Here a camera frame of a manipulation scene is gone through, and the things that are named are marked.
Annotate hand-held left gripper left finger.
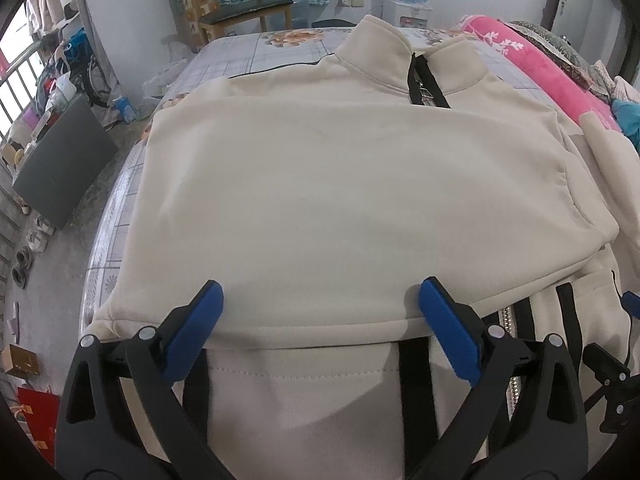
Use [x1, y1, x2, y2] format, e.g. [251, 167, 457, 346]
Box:
[54, 280, 236, 480]

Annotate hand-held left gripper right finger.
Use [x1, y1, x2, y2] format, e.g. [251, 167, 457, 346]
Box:
[419, 276, 588, 480]

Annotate cream zip jacket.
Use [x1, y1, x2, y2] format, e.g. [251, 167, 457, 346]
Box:
[82, 14, 640, 480]

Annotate hanging clothes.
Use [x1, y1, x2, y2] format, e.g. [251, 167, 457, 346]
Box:
[25, 0, 76, 36]

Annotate cardboard box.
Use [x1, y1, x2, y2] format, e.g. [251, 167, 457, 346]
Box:
[0, 344, 38, 376]

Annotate red paper bag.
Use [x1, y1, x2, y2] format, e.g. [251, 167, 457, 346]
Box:
[12, 386, 63, 466]

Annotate pair of white sandals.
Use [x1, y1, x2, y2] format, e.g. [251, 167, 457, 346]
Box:
[27, 215, 56, 251]

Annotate pair of grey slippers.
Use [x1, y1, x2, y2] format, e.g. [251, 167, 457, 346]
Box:
[11, 247, 33, 288]

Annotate blue cloth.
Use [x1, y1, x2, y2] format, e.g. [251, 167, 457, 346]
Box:
[612, 100, 640, 151]

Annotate grey board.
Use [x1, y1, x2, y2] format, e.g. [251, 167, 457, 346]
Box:
[11, 94, 120, 231]

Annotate white plastic bag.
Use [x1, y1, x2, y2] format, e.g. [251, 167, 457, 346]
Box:
[142, 57, 188, 101]

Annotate pink flowered blanket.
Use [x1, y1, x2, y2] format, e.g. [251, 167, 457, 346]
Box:
[457, 14, 623, 133]

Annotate grey-green patterned blanket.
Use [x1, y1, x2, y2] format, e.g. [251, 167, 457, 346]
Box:
[507, 20, 613, 93]

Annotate bicycle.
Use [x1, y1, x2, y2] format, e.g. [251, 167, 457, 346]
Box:
[70, 30, 113, 108]

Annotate bed with floral sheet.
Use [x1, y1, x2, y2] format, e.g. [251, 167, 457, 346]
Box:
[80, 26, 581, 341]

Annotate metal window railing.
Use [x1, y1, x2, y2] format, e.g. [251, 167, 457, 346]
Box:
[0, 35, 56, 136]

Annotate wooden chair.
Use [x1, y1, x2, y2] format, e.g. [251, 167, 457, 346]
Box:
[180, 0, 296, 53]

